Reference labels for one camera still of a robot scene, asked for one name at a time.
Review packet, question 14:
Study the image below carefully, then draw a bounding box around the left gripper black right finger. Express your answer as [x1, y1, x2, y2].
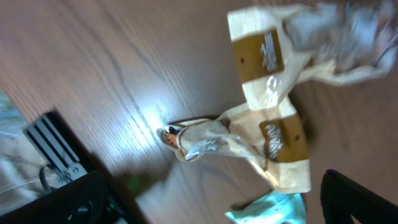
[320, 169, 397, 224]

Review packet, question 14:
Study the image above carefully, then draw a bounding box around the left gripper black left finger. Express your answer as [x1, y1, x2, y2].
[1, 171, 108, 224]

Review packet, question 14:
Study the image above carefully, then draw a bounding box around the beige Paritree dried food bag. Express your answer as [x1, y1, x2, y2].
[157, 97, 311, 194]

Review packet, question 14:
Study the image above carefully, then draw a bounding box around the beige Paritree snack bag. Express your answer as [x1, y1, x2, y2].
[227, 1, 397, 110]

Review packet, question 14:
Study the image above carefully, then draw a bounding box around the teal white snack packet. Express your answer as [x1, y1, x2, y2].
[225, 191, 307, 224]

